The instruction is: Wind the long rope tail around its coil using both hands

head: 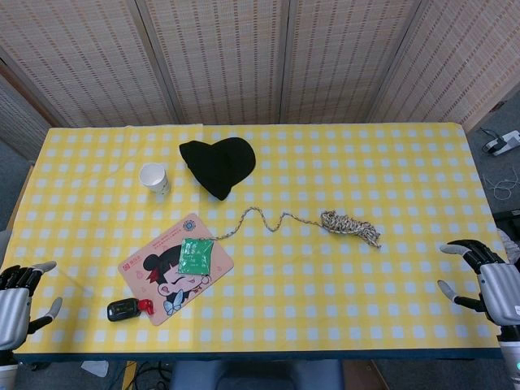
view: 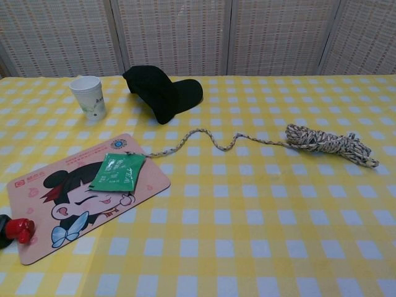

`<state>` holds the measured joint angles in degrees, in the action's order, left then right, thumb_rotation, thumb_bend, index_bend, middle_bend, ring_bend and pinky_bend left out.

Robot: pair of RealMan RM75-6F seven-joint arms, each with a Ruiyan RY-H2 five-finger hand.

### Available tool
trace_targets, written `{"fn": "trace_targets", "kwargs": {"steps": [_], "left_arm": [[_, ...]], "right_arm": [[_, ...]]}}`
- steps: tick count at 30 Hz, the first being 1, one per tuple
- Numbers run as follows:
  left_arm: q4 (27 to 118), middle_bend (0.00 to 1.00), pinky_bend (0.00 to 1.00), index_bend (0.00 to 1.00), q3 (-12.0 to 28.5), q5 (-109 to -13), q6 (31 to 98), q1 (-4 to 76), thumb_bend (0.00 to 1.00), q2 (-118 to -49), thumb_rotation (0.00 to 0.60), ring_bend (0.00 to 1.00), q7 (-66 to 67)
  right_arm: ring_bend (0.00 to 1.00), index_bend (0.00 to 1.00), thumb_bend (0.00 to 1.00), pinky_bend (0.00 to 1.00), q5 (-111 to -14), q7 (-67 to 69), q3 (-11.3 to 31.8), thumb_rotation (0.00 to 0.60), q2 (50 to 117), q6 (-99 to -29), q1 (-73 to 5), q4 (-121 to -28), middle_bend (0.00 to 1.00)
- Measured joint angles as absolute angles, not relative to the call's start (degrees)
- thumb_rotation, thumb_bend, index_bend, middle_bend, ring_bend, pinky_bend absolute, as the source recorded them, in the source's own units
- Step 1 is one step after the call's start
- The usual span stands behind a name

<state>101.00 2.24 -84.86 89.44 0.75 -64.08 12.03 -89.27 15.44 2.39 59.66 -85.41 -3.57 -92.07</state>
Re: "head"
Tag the woven folding screen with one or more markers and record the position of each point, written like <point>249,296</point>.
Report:
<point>227,61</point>

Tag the white paper cup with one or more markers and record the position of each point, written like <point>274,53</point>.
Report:
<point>156,183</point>

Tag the black box on floor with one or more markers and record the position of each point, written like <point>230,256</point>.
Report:
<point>510,217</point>

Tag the white paper scrap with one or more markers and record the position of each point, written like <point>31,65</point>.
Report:
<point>95,367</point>

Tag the yellow white checkered tablecloth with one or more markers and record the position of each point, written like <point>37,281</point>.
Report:
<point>325,284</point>

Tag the black knit beanie hat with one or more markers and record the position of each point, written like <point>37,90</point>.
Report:
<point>219,166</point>

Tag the green tea sachet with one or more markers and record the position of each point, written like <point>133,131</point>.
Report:
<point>195,256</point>

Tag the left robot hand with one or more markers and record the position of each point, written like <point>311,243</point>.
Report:
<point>14,300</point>

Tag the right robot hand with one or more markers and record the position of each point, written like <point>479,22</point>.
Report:
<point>501,288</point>

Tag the pink cartoon girl mouse pad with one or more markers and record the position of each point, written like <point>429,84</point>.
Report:
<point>162,268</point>

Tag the white power strip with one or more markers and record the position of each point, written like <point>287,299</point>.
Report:
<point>501,144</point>

